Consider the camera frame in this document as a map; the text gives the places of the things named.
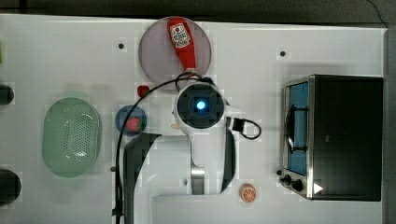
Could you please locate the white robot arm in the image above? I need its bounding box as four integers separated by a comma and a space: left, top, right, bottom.
122, 82, 236, 224

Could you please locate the black toaster oven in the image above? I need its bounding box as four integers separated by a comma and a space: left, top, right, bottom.
277, 75, 384, 202

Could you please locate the red strawberry toy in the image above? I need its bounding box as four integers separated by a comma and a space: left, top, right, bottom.
137, 85, 149, 97

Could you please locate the red fruit in cup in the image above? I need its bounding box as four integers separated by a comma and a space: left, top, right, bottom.
126, 117, 142, 133

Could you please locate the pink round plate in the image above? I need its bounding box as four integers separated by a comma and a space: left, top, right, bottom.
138, 17, 212, 85

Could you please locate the red ketchup bottle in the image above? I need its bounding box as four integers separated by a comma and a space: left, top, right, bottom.
166, 17, 196, 72

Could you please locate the orange slice toy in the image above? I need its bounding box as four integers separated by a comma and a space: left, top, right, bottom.
239, 183, 257, 203

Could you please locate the green perforated basket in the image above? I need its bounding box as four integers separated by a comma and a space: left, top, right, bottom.
42, 97, 101, 178

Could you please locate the black round object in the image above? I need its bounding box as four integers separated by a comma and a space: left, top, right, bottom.
0, 170, 21, 206

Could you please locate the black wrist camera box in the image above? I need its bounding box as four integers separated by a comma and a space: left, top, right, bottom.
232, 118, 246, 133

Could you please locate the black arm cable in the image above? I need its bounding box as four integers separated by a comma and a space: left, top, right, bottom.
111, 72, 204, 224

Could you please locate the black cylinder post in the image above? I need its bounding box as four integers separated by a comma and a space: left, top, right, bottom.
0, 84, 14, 105

